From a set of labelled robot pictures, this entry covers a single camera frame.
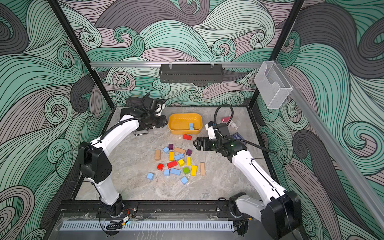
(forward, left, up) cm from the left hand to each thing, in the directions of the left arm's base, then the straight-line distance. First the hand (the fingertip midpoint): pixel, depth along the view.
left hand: (165, 120), depth 86 cm
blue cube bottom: (-28, -12, -18) cm, 36 cm away
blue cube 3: (-9, +1, -19) cm, 21 cm away
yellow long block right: (-23, -17, -19) cm, 34 cm away
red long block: (-19, -4, -19) cm, 27 cm away
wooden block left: (-12, +6, -19) cm, 24 cm away
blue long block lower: (-23, -6, -20) cm, 31 cm away
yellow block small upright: (-17, -14, -19) cm, 29 cm away
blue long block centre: (-14, -8, -19) cm, 25 cm away
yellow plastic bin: (+12, -6, -18) cm, 22 cm away
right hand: (-14, -19, -2) cm, 24 cm away
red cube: (-21, +3, -19) cm, 28 cm away
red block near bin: (+1, -13, -19) cm, 23 cm away
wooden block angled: (-9, -8, -20) cm, 23 cm away
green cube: (-23, -13, -19) cm, 32 cm away
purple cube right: (-11, -14, -18) cm, 26 cm away
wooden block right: (-21, -22, -20) cm, 36 cm away
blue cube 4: (-26, +8, -18) cm, 33 cm away
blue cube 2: (+11, -15, -18) cm, 26 cm away
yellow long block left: (-13, -3, -20) cm, 24 cm away
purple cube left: (-7, -2, -18) cm, 20 cm away
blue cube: (+7, -16, -17) cm, 24 cm away
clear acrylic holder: (+13, -62, +15) cm, 65 cm away
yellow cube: (-18, -9, -18) cm, 27 cm away
